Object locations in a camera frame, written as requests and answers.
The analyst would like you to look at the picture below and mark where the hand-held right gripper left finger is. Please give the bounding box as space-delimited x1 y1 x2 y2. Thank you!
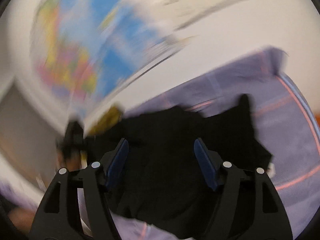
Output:
29 138 129 240

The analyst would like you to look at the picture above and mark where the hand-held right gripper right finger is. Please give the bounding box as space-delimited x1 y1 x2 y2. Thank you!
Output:
194 138 293 240

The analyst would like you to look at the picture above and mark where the black garment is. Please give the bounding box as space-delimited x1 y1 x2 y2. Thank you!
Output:
85 94 273 239

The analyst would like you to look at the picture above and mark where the mustard yellow cloth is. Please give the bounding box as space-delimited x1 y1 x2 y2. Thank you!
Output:
87 105 125 136

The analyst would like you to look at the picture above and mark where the purple plaid bed sheet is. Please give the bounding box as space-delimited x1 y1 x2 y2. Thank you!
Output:
0 46 320 240

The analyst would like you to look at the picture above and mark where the colourful wall map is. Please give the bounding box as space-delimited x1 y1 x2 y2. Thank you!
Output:
30 0 195 108

